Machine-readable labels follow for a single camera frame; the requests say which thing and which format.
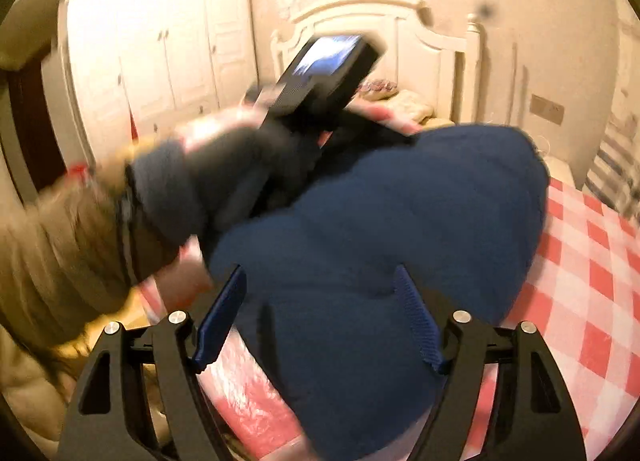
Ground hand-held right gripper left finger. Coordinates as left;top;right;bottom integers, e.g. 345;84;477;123
57;263;248;461

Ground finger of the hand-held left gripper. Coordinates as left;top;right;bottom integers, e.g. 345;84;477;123
325;106;420;148

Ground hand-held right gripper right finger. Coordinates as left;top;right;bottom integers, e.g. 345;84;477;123
392;263;587;461

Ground dark blue padded jacket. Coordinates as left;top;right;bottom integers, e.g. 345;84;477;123
202;122;551;461

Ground person's left hand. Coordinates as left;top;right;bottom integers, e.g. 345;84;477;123
117;106;323;309

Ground patterned round pillow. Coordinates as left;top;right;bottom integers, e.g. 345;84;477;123
357;78;401;101

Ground cream yellow blankets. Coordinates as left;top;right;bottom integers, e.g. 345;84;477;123
387;90;436;123

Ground white bed headboard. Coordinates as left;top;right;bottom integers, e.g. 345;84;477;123
270;0;486;124

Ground red white checked bedsheet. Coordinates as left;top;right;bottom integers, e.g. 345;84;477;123
135;176;640;461

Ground white wardrobe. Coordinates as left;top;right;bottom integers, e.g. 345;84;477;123
57;0;258;162

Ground white bedside table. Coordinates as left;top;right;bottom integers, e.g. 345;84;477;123
540;154;576;189

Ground tan puffer coat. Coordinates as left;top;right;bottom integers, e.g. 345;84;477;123
0;328;83;459

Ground striped curtain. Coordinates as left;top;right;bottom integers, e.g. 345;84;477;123
582;106;640;222

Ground dark wooden door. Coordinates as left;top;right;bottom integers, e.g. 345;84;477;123
0;58;68;204

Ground wall switch plate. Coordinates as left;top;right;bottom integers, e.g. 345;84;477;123
529;94;566;124

